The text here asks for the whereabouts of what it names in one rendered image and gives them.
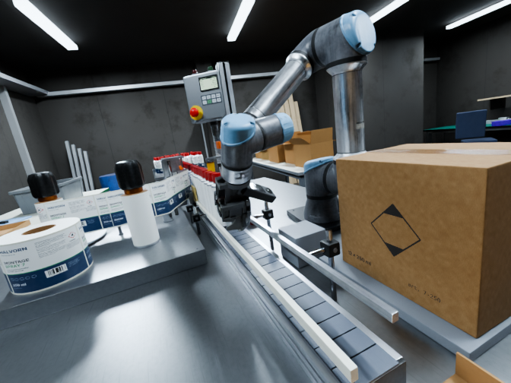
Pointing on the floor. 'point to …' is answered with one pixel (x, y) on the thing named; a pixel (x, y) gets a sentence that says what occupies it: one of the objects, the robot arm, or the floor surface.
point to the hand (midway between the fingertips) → (241, 226)
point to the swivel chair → (472, 127)
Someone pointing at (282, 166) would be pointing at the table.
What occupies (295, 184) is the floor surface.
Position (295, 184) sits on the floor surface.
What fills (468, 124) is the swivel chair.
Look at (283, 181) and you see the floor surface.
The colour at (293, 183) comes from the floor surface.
